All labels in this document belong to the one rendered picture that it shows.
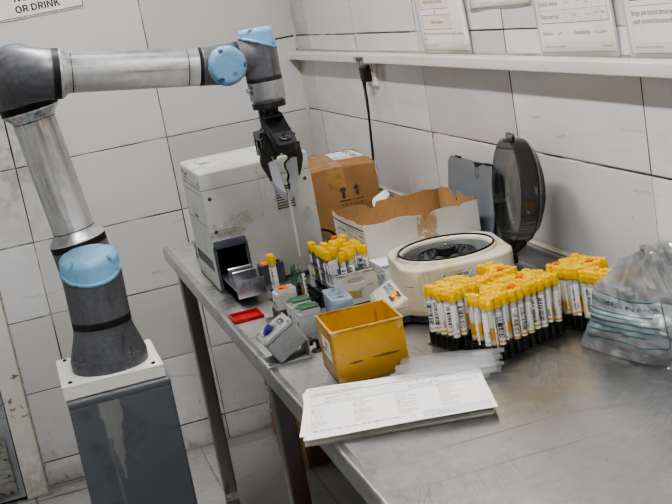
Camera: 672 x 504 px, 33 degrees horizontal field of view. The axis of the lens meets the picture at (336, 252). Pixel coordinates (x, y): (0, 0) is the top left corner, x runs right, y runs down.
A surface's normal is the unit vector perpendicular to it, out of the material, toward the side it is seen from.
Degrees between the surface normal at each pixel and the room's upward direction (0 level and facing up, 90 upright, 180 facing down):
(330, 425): 1
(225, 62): 90
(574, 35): 94
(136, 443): 90
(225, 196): 90
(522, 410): 0
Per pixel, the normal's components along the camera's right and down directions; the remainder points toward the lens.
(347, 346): 0.22, 0.19
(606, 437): -0.17, -0.96
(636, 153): -0.94, 0.23
